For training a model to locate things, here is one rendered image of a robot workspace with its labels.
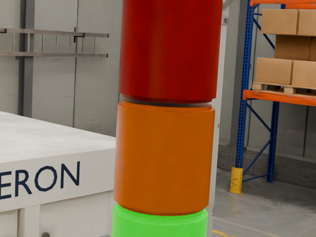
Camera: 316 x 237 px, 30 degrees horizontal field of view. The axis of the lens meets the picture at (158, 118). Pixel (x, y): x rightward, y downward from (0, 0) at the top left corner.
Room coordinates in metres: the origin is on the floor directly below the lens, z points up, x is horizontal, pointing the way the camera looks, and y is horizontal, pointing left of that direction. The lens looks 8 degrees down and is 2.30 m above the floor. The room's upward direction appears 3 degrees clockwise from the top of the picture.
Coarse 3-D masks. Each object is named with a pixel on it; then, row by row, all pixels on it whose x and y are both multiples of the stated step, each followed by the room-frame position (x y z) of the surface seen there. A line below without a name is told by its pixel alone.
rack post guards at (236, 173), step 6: (234, 168) 8.91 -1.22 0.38; (240, 168) 8.86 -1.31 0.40; (234, 174) 8.91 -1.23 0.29; (240, 174) 8.86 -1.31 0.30; (234, 180) 8.90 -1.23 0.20; (240, 180) 8.87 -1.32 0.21; (234, 186) 8.90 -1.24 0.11; (240, 186) 8.88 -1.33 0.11; (234, 192) 8.89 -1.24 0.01; (240, 192) 8.89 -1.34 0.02
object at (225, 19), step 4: (224, 0) 2.82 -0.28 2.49; (228, 0) 2.82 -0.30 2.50; (232, 0) 2.84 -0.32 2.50; (224, 4) 2.83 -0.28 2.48; (228, 4) 2.85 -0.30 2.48; (224, 8) 2.86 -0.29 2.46; (228, 8) 2.89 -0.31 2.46; (224, 12) 2.87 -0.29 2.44; (228, 12) 2.89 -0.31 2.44; (224, 16) 2.87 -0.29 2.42; (228, 16) 2.89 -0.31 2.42; (224, 20) 2.87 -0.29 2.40; (228, 20) 2.87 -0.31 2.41
